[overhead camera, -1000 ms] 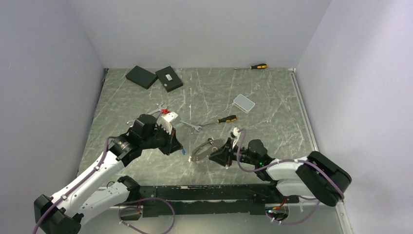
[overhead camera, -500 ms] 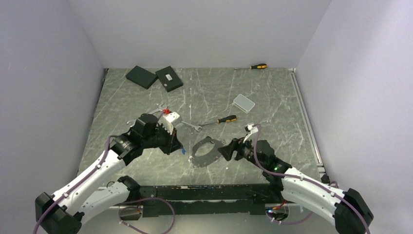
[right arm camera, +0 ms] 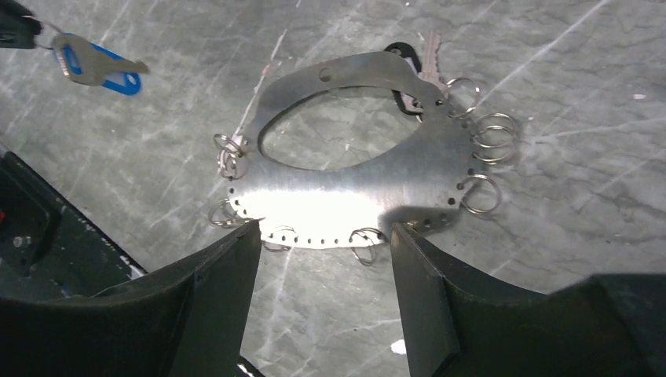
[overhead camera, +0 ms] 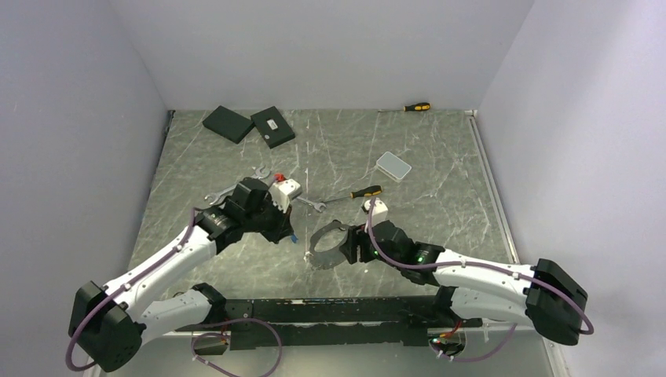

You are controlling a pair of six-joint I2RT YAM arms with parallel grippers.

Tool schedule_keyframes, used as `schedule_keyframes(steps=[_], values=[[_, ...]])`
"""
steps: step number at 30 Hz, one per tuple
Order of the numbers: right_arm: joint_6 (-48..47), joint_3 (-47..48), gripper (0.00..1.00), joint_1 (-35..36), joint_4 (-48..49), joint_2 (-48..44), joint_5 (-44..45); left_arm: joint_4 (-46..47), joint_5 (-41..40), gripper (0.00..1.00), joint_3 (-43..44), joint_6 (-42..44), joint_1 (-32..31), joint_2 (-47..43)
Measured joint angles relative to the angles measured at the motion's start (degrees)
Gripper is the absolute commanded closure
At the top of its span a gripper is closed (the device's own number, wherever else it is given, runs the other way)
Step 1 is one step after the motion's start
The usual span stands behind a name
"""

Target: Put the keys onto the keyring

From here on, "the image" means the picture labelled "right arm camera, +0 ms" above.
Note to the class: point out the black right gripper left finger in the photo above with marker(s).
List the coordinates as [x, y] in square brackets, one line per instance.
[185, 319]

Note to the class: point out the metal arc keyring plate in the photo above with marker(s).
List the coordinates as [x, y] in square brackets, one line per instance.
[422, 181]

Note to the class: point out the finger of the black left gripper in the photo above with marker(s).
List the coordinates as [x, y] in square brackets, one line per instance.
[19, 28]

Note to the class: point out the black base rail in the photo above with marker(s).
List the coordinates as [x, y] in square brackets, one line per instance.
[49, 248]

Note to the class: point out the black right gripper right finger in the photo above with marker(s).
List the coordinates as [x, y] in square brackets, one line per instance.
[459, 321]

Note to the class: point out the black key fob with keys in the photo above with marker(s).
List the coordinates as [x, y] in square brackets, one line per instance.
[416, 67]

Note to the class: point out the blue key tag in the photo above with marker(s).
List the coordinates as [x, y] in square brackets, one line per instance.
[88, 64]

